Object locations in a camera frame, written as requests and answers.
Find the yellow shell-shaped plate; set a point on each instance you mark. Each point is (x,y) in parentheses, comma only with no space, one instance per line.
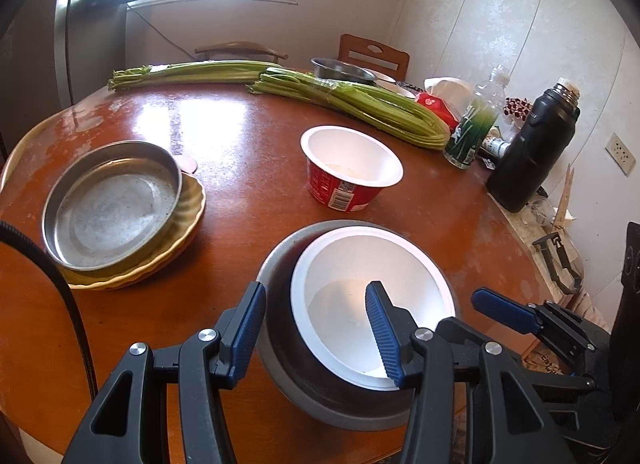
(187,214)

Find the black metal bracket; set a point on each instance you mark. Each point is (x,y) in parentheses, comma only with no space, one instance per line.
(557,256)

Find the small white bottle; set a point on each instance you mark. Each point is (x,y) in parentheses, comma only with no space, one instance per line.
(495,147)

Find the small steel bowl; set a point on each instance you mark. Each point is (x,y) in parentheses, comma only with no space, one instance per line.
(340,68)

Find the black thermos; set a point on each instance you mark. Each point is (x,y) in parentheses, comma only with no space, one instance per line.
(530,158)

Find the clear bottle with green label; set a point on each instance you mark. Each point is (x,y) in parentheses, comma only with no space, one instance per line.
(467,138)

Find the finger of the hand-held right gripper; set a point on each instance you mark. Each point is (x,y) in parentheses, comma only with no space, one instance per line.
(500,306)
(457,331)

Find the long celery bunch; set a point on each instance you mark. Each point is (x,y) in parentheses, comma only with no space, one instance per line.
(200,72)

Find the wooden chair with cutout back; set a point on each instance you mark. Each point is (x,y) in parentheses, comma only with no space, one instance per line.
(345,43)

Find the white ceramic bowl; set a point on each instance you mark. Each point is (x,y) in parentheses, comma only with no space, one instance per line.
(397,84)

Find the wall outlet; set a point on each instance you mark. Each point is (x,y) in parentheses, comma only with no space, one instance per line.
(621,153)

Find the wrapped celery bunch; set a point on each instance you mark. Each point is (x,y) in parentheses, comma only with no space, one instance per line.
(375,108)

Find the grey metal bowl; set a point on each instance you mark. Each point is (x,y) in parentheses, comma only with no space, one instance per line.
(285,364)

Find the grey refrigerator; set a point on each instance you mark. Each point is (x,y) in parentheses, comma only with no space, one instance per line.
(85,33)

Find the light wooden clip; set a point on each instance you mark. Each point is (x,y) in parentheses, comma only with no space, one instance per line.
(564,204)

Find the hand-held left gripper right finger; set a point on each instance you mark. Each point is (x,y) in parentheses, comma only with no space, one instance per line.
(382,334)

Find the wooden chair with curved back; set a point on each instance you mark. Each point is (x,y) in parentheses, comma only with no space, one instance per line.
(240,47)

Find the round metal pan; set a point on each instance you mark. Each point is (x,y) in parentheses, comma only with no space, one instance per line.
(110,204)

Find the clear glass jar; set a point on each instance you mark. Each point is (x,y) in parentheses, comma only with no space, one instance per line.
(537,211)

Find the red and white ornament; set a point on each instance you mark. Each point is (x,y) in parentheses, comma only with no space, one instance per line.
(517,107)

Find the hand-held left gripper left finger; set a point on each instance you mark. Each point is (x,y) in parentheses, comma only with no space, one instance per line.
(247,334)

